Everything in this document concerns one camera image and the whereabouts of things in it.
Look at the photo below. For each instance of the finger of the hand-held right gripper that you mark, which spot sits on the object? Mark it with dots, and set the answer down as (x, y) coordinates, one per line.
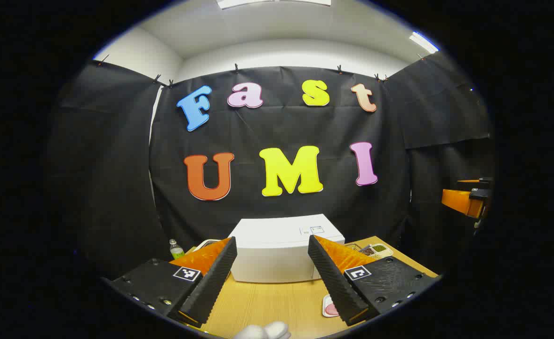
(455, 200)
(484, 181)

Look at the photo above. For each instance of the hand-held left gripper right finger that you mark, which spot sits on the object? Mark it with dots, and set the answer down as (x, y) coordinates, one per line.
(335, 282)

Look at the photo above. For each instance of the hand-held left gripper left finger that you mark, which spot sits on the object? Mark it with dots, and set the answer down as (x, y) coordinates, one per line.
(213, 282)

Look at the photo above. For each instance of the white square plate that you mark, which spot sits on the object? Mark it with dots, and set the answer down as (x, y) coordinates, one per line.
(325, 301)

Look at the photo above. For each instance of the pink round food slice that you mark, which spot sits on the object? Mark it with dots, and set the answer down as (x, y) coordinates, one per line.
(332, 310)

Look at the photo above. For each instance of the white microwave oven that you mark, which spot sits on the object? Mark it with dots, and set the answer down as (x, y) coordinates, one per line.
(276, 254)

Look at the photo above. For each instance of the white toaster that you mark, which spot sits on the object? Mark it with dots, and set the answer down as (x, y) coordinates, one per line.
(204, 243)

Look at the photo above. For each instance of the green drink bottle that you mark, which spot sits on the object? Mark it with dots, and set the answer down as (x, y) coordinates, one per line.
(176, 250)

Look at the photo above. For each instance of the white divided grain tray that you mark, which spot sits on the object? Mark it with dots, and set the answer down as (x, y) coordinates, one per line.
(379, 249)

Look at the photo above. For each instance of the ceiling light panel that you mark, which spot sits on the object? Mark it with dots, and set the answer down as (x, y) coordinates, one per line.
(272, 2)
(423, 42)

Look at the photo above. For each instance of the black backdrop cloth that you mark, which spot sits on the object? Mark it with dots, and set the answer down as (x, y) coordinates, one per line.
(276, 127)

